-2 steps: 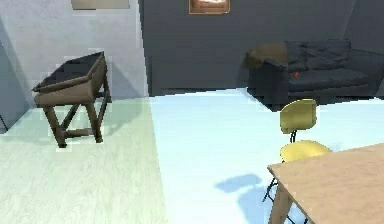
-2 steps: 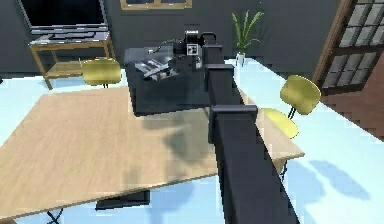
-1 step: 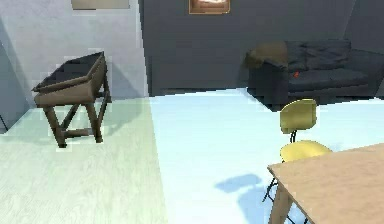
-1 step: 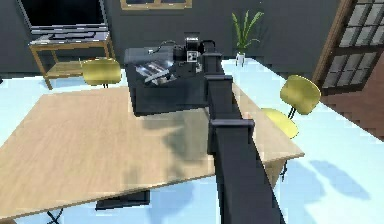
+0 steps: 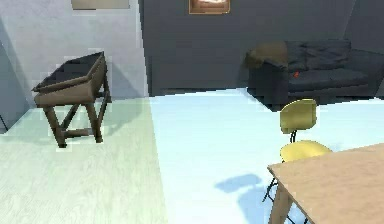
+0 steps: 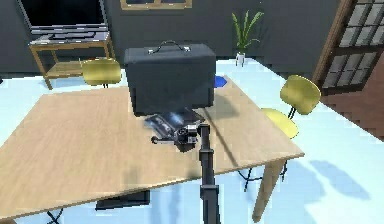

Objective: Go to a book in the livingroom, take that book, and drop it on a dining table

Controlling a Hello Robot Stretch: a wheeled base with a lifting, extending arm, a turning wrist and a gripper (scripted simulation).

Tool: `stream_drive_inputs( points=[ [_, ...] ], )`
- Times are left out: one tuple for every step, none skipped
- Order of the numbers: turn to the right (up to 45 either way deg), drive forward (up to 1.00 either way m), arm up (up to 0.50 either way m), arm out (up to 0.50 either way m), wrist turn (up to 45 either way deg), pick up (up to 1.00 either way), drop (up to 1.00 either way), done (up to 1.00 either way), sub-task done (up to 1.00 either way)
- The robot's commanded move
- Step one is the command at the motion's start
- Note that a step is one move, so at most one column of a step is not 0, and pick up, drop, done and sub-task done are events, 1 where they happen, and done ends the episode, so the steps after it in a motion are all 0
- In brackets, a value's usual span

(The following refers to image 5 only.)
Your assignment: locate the brown framed wall picture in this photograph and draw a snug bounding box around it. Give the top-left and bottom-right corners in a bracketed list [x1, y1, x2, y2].
[188, 0, 231, 15]

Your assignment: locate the brown cloth on sofa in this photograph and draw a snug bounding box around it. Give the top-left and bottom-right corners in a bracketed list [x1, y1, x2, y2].
[244, 41, 289, 69]

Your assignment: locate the dark brown wooden side table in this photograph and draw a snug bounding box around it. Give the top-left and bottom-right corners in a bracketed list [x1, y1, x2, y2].
[31, 50, 113, 149]

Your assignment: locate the beige wall picture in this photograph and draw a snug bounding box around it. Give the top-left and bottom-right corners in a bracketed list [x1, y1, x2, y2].
[70, 0, 131, 11]

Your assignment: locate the dark grey sofa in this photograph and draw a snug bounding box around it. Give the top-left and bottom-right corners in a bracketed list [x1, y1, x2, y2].
[247, 39, 384, 111]

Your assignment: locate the light wooden dining table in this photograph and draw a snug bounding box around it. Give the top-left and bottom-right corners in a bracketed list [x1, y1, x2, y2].
[267, 143, 384, 224]

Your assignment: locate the yellow chair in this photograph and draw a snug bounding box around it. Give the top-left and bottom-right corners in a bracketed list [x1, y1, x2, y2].
[261, 98, 333, 224]

